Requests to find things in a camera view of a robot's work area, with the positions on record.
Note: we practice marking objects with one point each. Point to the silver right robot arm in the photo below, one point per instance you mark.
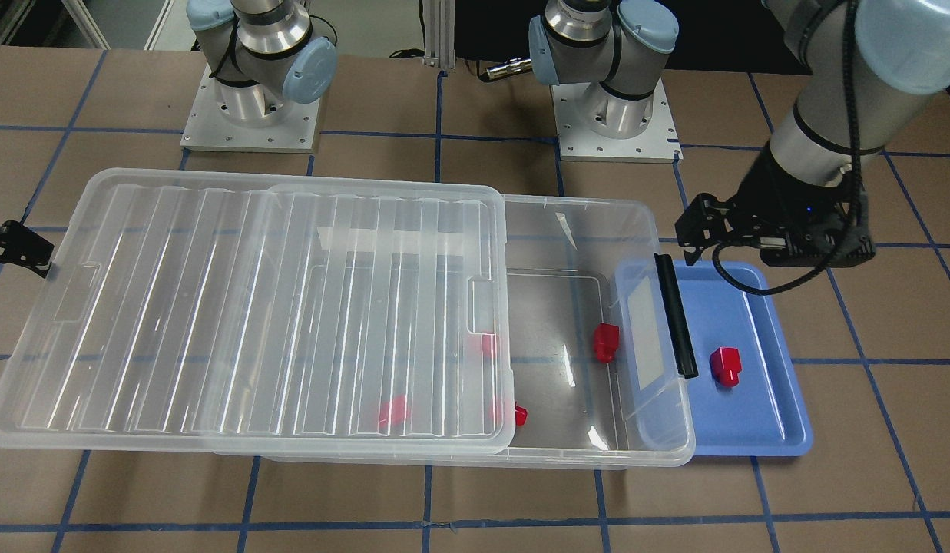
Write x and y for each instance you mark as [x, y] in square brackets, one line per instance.
[264, 58]

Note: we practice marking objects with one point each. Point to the aluminium frame post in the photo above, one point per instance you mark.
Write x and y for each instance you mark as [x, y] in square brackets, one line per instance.
[438, 33]

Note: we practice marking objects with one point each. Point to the blue plastic tray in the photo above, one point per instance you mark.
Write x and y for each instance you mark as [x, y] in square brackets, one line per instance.
[764, 415]

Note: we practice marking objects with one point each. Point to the clear plastic storage box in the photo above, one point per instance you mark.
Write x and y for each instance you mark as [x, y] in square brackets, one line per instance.
[561, 256]

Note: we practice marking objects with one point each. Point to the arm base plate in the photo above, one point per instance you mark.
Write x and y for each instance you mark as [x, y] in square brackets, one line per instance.
[595, 126]
[249, 120]

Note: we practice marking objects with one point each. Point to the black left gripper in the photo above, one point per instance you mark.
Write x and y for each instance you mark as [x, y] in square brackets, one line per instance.
[768, 192]

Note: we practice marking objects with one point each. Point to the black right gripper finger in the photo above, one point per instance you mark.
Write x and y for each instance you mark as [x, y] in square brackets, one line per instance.
[23, 247]

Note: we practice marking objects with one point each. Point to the black box latch handle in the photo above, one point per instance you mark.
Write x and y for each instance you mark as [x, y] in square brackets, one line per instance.
[677, 325]

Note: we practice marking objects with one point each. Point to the red block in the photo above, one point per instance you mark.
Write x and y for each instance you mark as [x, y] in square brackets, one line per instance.
[485, 345]
[394, 413]
[606, 342]
[726, 366]
[503, 411]

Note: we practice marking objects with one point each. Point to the clear plastic box lid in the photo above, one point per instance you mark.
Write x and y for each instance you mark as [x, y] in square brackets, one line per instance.
[260, 314]

